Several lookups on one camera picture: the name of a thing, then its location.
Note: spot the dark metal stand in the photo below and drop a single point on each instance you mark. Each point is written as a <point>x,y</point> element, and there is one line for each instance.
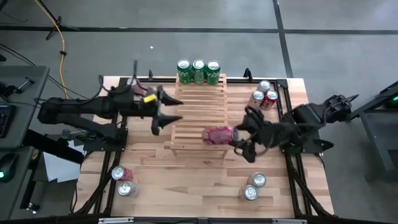
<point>373,137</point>

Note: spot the dark desk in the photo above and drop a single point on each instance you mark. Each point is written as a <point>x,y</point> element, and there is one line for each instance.
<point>18,193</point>

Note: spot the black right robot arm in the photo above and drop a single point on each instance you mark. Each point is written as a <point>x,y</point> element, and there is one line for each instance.
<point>308,116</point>

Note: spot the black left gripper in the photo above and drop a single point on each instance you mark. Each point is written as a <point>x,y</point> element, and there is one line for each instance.
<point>143,107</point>

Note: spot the black keyboard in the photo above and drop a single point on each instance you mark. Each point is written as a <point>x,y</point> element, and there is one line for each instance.
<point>6,121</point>

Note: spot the black computer mouse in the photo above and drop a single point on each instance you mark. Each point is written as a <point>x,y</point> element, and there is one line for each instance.
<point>8,166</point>

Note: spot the red Coca-Cola can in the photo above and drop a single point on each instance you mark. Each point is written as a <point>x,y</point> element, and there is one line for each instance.
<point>140,91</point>

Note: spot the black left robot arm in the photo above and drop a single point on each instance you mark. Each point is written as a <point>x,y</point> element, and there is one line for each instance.
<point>77,107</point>

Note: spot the white paper sheets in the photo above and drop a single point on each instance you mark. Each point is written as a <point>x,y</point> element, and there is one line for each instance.
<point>59,166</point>

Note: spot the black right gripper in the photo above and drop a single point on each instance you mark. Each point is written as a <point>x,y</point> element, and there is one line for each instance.
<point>270,135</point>

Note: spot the green Sprite can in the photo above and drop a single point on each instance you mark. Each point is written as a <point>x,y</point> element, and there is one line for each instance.
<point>199,73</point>
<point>213,74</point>
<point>184,73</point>

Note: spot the silver can with red band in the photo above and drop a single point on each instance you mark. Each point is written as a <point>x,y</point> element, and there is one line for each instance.
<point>257,180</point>

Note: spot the black stand beam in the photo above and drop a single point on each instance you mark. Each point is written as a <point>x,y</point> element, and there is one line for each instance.
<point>53,146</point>

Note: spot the black hand tool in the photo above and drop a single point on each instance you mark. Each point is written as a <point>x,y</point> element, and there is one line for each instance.
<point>23,84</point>

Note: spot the red can with black label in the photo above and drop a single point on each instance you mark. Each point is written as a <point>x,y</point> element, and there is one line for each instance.
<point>270,99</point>

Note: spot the grey desk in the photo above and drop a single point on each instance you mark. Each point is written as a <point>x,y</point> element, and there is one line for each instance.
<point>28,93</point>

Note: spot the black floor tripod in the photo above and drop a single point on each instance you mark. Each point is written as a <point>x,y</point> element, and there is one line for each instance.
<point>59,25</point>

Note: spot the black clamp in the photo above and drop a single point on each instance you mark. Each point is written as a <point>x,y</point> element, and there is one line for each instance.
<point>247,74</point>
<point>150,75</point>

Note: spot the pink soda can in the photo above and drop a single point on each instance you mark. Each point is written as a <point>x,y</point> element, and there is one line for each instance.
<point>217,135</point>

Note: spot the silver and pink can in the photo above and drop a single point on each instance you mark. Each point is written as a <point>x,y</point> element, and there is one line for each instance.
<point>127,188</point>

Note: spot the red soda can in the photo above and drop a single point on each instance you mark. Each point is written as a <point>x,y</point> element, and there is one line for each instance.
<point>119,173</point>

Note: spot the silver bracket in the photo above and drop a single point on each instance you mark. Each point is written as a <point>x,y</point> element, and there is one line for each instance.
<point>287,221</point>
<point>115,220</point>

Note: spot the silver Diet Coke can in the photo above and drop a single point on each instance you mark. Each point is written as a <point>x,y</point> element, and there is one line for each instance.
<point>250,192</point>
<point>256,97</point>

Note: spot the wooden slatted shelf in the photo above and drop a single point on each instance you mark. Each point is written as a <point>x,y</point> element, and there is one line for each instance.
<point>202,109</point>

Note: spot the yellow tag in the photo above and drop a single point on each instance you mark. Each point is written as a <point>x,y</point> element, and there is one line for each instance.
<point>150,98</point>

